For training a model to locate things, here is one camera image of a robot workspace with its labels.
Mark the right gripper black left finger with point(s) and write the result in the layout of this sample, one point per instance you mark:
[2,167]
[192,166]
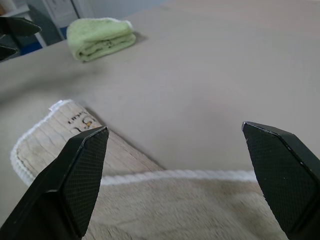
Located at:
[62,190]

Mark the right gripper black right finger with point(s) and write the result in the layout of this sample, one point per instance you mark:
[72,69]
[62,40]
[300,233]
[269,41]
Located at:
[282,180]

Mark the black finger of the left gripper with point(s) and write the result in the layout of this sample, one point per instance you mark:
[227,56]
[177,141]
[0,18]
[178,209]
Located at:
[6,53]
[17,26]

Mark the folded green towel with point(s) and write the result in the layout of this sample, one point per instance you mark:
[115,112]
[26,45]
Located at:
[100,37]

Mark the white and blue frame furniture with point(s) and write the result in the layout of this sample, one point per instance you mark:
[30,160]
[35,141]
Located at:
[58,20]

